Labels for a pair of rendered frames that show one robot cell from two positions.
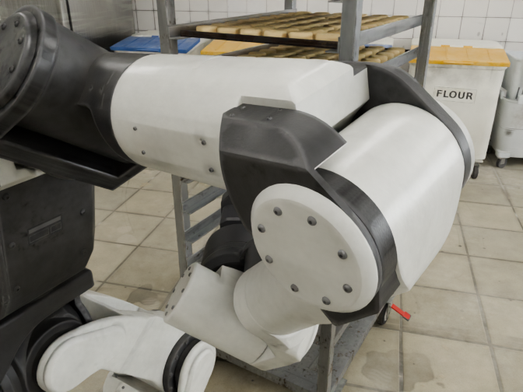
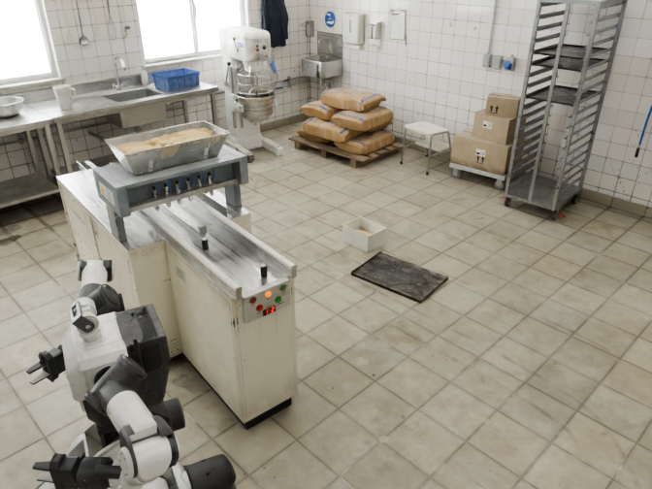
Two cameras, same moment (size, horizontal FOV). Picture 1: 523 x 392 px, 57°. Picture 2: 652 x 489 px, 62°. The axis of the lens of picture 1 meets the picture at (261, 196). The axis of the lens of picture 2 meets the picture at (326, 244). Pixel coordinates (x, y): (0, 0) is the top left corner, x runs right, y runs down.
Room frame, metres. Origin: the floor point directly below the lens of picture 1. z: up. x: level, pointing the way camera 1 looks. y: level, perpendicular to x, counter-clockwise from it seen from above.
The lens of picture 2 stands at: (1.34, 1.65, 2.17)
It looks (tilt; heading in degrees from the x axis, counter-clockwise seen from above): 29 degrees down; 211
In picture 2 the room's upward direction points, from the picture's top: straight up
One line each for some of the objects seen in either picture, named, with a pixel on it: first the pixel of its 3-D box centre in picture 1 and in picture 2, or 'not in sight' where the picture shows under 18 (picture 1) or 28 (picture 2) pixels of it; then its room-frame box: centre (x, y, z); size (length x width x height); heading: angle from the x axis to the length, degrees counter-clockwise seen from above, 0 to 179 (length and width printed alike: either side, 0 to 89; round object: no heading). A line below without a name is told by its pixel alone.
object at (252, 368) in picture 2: not in sight; (232, 319); (-0.39, 0.02, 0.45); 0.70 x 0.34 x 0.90; 70
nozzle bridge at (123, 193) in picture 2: not in sight; (176, 191); (-0.56, -0.45, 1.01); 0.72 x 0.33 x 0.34; 160
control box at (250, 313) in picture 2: not in sight; (266, 300); (-0.26, 0.36, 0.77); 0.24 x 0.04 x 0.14; 160
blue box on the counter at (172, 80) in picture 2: not in sight; (177, 79); (-2.84, -2.73, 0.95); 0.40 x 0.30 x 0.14; 168
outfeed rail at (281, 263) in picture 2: not in sight; (194, 201); (-0.74, -0.51, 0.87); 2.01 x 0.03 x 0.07; 70
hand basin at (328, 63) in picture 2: not in sight; (325, 57); (-4.84, -2.11, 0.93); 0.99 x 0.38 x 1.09; 76
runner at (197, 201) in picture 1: (250, 169); not in sight; (1.43, 0.04, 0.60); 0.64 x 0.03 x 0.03; 149
